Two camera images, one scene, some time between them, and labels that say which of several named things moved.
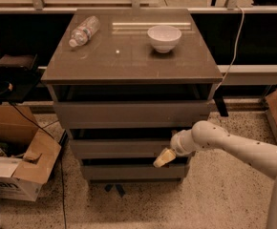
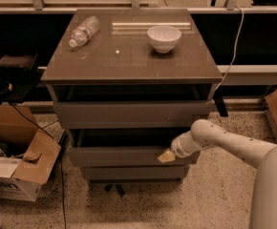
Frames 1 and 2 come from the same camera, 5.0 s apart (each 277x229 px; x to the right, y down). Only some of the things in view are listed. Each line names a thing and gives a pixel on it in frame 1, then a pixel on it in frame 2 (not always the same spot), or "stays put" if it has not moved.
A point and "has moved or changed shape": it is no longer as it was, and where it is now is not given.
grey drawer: [117, 148] has moved or changed shape
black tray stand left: [13, 79] stays put
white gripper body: [177, 144] stays put
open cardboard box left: [20, 157] stays put
